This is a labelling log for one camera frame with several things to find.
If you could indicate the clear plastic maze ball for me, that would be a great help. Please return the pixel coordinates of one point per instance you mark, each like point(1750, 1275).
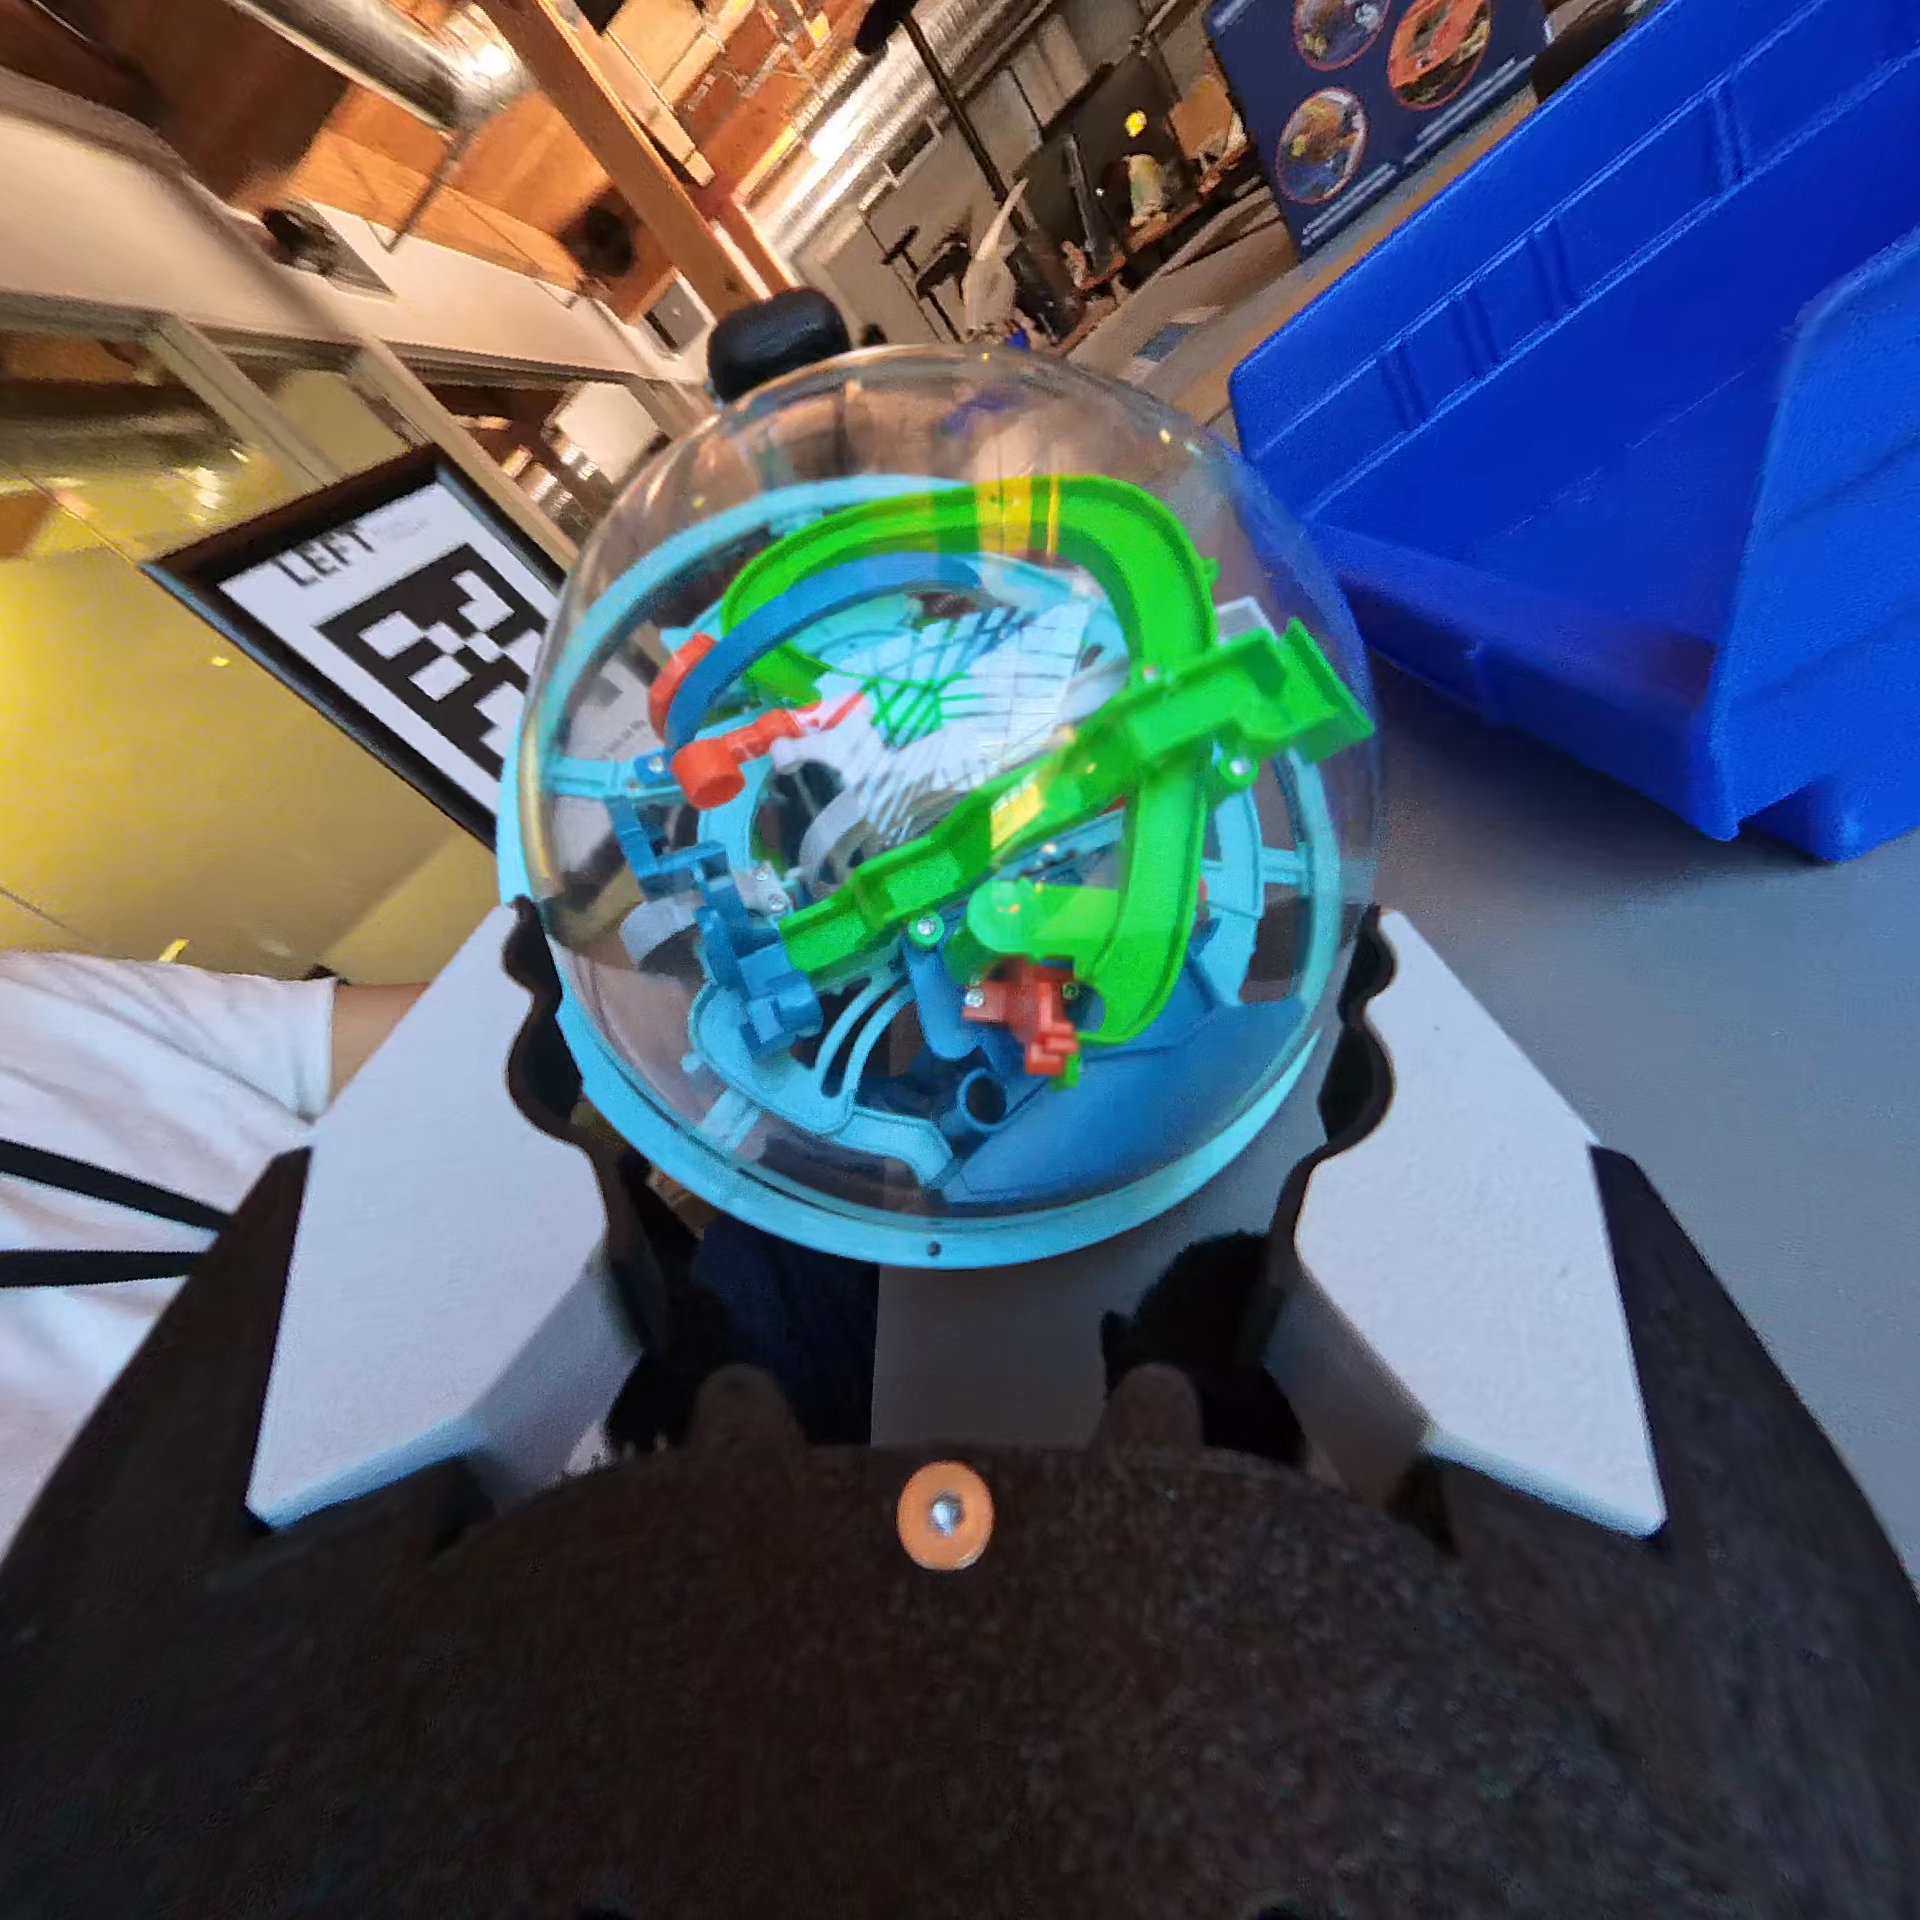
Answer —
point(944, 826)

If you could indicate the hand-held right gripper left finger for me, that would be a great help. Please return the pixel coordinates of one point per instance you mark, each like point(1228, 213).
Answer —
point(422, 1275)

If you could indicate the blue plastic bin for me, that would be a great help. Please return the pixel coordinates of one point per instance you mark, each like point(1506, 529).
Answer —
point(1621, 450)

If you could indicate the black framed marker sign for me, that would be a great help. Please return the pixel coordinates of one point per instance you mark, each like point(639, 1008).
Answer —
point(422, 645)

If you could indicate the blue game leaflet stand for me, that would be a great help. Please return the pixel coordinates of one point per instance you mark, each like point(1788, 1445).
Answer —
point(1381, 120)

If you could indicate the dark blue jeans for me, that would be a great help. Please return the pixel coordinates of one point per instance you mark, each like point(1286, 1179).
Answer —
point(780, 1318)

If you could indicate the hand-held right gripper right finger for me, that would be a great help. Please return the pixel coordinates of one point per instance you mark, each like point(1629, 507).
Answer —
point(1471, 1275)

